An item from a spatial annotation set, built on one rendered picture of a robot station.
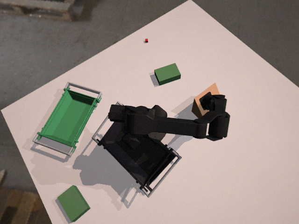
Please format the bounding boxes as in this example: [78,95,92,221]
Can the green rectangular block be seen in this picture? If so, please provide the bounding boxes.
[57,185,90,222]
[154,63,181,85]

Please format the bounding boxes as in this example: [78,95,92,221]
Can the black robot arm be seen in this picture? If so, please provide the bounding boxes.
[108,92,230,145]

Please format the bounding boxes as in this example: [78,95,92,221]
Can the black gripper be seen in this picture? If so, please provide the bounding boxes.
[121,105,167,150]

